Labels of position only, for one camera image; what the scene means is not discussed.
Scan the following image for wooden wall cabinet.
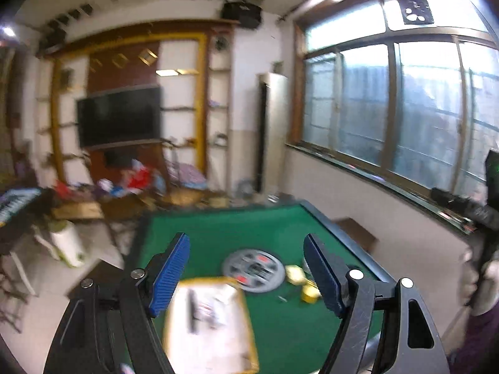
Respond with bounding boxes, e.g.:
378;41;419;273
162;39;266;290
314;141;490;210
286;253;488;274
37;19;235;203

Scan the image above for dark side table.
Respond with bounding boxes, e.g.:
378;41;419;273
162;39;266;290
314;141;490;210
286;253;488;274
0;189;57;254

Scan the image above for low wooden box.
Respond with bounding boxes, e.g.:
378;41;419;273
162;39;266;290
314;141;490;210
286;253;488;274
52;200;104;223

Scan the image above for black speaker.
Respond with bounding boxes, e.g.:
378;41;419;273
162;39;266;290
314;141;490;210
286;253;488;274
222;1;262;29

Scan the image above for green felt mahjong table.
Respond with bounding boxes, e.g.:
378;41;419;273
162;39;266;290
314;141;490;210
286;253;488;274
117;199;394;374

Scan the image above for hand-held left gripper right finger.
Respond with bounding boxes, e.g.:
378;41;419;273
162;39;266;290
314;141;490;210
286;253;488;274
303;233;451;374

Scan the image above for yellow small items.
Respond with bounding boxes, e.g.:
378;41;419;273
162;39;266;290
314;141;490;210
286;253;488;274
286;265;309;284

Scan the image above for beige floor air conditioner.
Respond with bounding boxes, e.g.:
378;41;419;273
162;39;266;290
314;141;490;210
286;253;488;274
255;72;289;195

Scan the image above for person's right hand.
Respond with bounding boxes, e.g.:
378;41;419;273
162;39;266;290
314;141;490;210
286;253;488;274
464;250;499;317

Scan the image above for black flat television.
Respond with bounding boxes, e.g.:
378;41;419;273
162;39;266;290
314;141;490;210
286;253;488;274
76;85;162;149

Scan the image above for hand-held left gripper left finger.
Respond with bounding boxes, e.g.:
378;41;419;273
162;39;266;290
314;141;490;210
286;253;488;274
43;232;191;374

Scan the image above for large window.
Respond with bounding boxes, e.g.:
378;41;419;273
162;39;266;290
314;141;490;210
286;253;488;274
294;0;499;219

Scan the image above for red plastic bag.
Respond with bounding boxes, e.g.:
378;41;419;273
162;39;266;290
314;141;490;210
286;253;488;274
125;164;153;189

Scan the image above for black sheet with white dots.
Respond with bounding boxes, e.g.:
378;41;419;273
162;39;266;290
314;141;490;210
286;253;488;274
398;0;434;25

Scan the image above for electronic keyboard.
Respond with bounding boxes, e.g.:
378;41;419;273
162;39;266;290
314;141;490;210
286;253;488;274
0;188;41;227

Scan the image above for white tray with yellow rim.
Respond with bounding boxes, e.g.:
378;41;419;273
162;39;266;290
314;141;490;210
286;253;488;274
163;276;260;374

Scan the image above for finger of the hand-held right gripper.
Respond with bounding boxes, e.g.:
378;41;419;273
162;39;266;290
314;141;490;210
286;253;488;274
431;187;488;227

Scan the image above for person's purple clothing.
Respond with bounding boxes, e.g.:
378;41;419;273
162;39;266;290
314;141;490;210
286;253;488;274
448;311;499;374

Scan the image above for grey round table control panel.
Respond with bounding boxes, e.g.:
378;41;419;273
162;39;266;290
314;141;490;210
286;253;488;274
221;247;286;293

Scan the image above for brown wooden side table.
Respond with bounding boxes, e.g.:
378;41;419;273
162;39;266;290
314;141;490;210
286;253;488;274
335;217;378;256

